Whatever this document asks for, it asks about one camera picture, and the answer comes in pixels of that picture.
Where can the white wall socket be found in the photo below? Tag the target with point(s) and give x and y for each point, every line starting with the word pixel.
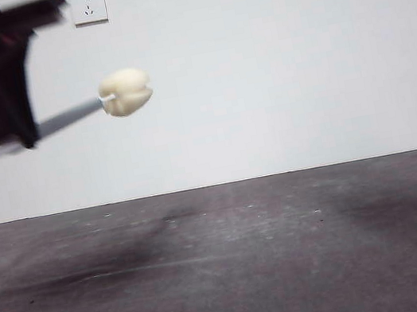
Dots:
pixel 88 6

